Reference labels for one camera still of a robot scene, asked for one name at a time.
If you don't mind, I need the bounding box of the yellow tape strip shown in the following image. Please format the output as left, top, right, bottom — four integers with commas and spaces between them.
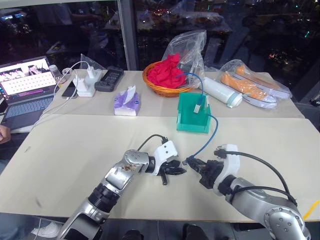
303, 199, 320, 221

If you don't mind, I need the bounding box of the clear water bottle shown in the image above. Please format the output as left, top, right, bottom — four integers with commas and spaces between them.
48, 64, 68, 86

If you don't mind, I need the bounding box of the green plastic bin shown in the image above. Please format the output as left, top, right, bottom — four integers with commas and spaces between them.
175, 92, 213, 135

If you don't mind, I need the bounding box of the orange canvas shoe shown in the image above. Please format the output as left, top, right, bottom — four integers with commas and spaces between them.
235, 65, 291, 99
220, 71, 278, 106

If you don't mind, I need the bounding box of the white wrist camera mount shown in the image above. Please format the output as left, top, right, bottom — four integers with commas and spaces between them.
213, 143, 241, 195
151, 140, 179, 176

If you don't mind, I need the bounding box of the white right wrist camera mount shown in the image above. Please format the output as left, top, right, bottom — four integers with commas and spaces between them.
213, 143, 241, 195

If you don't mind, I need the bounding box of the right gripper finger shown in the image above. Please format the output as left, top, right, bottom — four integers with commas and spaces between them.
188, 163, 205, 174
187, 157, 208, 168

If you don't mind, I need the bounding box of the white sneaker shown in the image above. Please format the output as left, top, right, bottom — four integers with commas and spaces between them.
31, 220, 64, 239

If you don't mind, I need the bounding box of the white charging cable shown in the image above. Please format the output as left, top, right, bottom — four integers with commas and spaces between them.
31, 60, 89, 131

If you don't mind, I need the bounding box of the grey window frame post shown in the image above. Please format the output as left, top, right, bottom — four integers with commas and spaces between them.
118, 0, 140, 71

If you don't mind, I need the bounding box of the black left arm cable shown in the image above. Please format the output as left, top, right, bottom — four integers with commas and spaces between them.
136, 134, 168, 152

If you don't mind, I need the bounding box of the white bottle with green cap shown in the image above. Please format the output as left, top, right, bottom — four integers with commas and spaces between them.
203, 76, 244, 109

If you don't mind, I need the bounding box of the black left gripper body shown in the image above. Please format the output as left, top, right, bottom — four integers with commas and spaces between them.
156, 161, 174, 186

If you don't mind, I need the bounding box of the purple tissue pack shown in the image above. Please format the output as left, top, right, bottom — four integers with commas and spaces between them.
113, 85, 140, 117

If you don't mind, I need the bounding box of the red cloth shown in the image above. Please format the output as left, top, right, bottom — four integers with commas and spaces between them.
147, 52, 188, 89

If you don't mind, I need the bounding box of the orange wicker basket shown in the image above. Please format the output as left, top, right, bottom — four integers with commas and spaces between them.
142, 61, 199, 98

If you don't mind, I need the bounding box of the clear shoe bag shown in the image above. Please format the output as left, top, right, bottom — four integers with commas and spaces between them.
219, 59, 293, 110

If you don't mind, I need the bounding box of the clear plastic bag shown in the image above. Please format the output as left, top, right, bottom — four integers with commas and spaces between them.
161, 29, 208, 90

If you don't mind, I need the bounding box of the black smartphone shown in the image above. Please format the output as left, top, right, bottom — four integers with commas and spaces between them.
61, 80, 79, 99

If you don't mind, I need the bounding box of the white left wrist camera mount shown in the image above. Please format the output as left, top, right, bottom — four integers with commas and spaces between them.
151, 140, 179, 176

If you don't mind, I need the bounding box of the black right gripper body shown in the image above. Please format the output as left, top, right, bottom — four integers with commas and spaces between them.
198, 159, 225, 190

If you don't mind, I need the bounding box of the open laptop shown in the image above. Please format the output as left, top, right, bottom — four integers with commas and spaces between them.
0, 55, 61, 134

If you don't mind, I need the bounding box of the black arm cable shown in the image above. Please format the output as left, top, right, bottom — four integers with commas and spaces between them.
136, 134, 168, 152
224, 149, 298, 206

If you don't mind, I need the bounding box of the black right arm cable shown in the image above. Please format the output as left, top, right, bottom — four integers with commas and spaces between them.
224, 149, 298, 206

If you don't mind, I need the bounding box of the person's hand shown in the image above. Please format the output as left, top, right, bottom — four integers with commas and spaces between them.
0, 124, 12, 144

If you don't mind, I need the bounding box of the long blue network cable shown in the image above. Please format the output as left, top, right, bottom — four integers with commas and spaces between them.
181, 114, 220, 166

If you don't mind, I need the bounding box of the short blue network cable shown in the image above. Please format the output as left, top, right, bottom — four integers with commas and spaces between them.
175, 71, 206, 106

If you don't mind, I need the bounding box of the dark rounded shape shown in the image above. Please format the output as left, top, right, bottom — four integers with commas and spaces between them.
182, 223, 201, 240
123, 229, 146, 240

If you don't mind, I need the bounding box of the black handheld device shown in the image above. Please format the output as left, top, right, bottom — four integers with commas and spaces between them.
94, 66, 125, 93

